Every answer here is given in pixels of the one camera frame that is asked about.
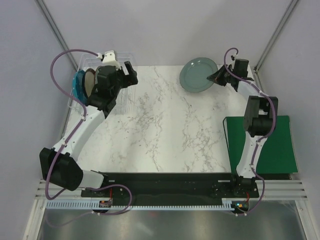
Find pale green ceramic plate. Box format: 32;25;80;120
179;57;218;93

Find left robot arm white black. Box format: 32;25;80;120
39;61;138;191

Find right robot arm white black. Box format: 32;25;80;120
207;59;278;179

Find brown rimmed beige plate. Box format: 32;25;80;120
82;68;96;98

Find blue scalloped plate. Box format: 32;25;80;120
72;70;88;105

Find green mat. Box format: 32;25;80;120
222;115;299;175

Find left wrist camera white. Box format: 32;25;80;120
97;50;120;69

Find white wire dish rack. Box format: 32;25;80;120
68;51;137;115

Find right aluminium frame post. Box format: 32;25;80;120
253;0;300;73

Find aluminium frame post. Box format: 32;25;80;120
253;0;300;73
35;0;80;70

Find left aluminium frame post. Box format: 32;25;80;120
35;0;80;70

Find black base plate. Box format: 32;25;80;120
81;172;260;207

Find aluminium rail front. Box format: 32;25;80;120
35;179;307;200

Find right cable duct white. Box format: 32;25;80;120
221;198;250;210

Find cable duct white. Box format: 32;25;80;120
46;199;113;210
221;198;250;210

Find left cable duct white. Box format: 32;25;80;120
46;199;113;210

